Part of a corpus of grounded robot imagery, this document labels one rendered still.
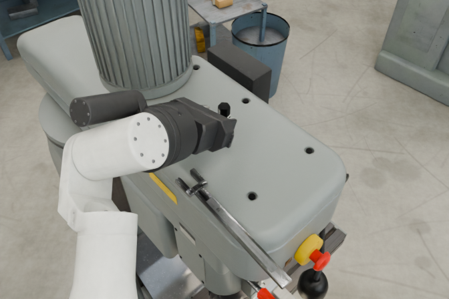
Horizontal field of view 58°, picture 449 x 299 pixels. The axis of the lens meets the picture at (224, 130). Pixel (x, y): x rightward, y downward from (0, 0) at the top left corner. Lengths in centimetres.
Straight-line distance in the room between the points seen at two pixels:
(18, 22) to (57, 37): 331
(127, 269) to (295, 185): 34
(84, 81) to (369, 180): 246
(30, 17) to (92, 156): 420
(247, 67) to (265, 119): 40
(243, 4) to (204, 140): 269
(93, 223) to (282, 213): 31
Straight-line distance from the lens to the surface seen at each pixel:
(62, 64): 121
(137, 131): 45
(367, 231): 295
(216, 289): 112
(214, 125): 61
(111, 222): 46
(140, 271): 164
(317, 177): 71
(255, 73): 115
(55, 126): 132
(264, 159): 72
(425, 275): 294
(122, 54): 77
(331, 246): 175
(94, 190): 53
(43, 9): 473
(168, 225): 106
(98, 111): 49
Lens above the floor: 245
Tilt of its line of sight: 47 degrees down
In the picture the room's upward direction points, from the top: straight up
